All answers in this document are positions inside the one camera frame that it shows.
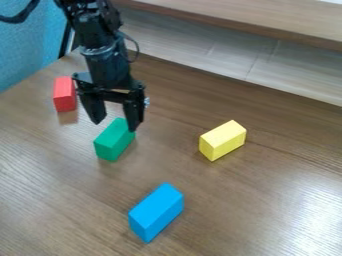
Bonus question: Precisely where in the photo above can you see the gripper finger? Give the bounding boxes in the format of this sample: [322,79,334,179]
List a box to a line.
[77,92,109,126]
[122,89,146,133]

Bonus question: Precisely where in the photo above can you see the red block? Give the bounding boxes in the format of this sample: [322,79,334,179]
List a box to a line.
[52,75,79,113]

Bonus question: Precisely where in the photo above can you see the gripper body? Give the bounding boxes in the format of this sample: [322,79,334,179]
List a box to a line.
[70,47,151,108]

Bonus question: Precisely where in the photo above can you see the blue block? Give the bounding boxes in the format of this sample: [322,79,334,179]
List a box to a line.
[126,182,186,244]

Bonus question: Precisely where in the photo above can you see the yellow block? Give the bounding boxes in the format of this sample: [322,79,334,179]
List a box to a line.
[197,119,249,163]

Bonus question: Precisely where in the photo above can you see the green block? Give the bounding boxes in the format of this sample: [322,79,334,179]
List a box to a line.
[92,117,137,163]

